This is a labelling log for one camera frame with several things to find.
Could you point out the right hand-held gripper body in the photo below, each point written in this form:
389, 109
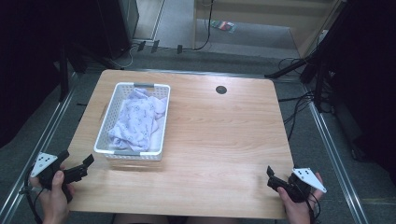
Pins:
308, 180

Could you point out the black stand with leg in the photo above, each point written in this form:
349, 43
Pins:
289, 67

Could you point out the person's left hand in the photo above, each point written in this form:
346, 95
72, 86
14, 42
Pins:
56, 202

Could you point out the light wooden shelf unit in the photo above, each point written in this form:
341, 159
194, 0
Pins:
280, 15

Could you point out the dark cabinet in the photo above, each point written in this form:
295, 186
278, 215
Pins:
118, 25

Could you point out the person's right hand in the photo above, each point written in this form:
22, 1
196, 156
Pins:
295, 211

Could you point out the white plastic basket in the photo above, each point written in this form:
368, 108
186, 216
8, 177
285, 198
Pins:
107, 124

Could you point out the black round table grommet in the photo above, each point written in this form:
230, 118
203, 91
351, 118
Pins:
221, 90

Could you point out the metal floor rail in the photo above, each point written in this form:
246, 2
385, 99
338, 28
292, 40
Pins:
336, 161
37, 146

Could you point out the black curtain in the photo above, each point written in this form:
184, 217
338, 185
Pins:
28, 62
370, 77

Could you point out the lilac patterned cloth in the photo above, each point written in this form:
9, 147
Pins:
137, 121

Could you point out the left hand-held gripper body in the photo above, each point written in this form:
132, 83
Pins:
43, 163

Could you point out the colourful packet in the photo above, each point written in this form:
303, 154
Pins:
223, 25

